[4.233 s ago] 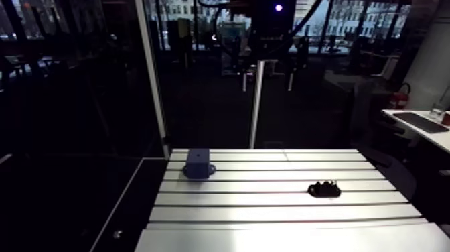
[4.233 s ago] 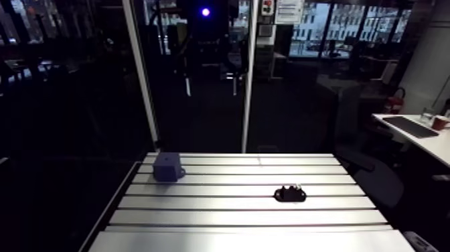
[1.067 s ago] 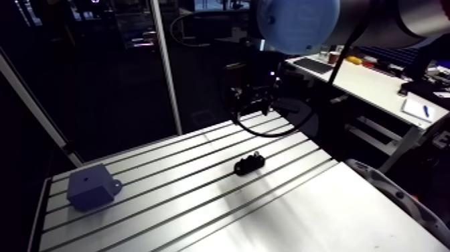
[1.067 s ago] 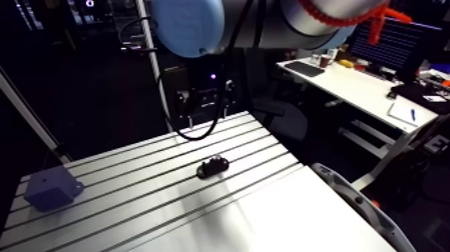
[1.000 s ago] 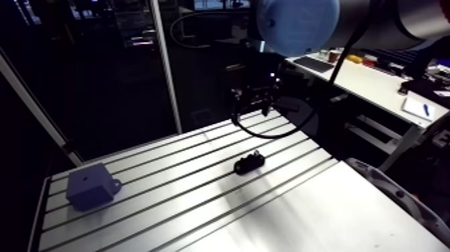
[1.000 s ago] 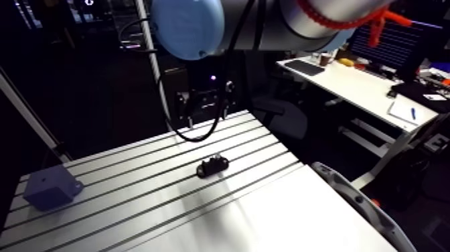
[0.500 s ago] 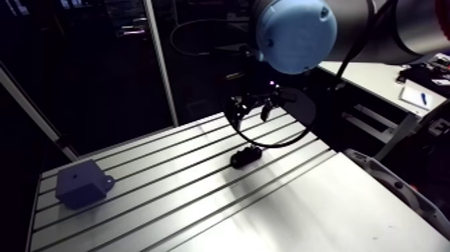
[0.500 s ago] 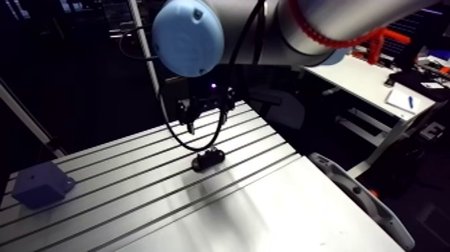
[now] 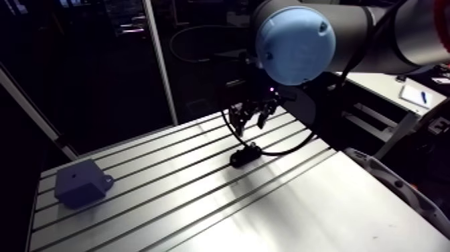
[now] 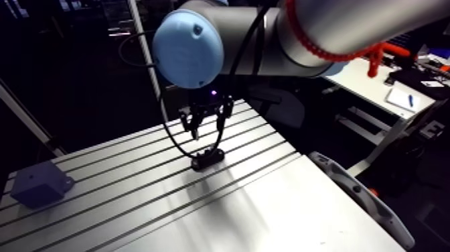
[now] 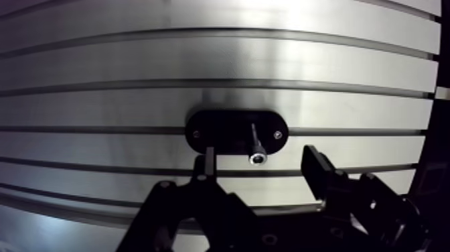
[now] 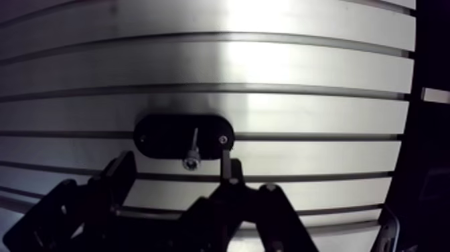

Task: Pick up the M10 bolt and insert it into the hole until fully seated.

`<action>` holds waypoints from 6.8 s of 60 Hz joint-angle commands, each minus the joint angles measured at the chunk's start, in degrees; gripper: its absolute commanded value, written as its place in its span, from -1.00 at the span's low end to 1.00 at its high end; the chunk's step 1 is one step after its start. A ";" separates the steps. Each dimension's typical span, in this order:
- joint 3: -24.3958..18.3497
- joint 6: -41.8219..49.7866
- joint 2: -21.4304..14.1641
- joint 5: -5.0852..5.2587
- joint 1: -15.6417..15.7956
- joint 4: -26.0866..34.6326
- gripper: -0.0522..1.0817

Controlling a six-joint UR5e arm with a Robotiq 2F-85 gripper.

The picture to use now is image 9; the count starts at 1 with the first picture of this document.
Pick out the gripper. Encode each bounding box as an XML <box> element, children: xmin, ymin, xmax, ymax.
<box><xmin>224</xmin><ymin>78</ymin><xmax>297</xmax><ymax>138</ymax></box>

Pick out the black oval holder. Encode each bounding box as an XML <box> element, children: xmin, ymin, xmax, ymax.
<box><xmin>229</xmin><ymin>141</ymin><xmax>263</xmax><ymax>168</ymax></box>

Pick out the pale desk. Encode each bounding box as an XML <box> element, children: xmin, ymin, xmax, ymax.
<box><xmin>336</xmin><ymin>71</ymin><xmax>448</xmax><ymax>161</ymax></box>

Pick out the white notebook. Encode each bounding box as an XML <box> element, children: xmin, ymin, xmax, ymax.
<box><xmin>398</xmin><ymin>84</ymin><xmax>434</xmax><ymax>109</ymax></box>

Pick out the pale holed strip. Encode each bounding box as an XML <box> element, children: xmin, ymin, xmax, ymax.
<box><xmin>344</xmin><ymin>147</ymin><xmax>450</xmax><ymax>241</ymax></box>

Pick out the dark blue-grey block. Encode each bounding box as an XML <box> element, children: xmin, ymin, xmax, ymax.
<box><xmin>54</xmin><ymin>159</ymin><xmax>115</xmax><ymax>210</ymax></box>

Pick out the black cable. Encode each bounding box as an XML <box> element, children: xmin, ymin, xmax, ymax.
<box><xmin>335</xmin><ymin>0</ymin><xmax>410</xmax><ymax>93</ymax></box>
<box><xmin>220</xmin><ymin>88</ymin><xmax>316</xmax><ymax>157</ymax></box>

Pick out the white post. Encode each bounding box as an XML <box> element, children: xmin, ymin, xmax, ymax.
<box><xmin>141</xmin><ymin>0</ymin><xmax>179</xmax><ymax>127</ymax></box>

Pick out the grey slanted post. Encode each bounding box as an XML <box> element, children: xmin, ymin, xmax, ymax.
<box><xmin>0</xmin><ymin>63</ymin><xmax>79</xmax><ymax>162</ymax></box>

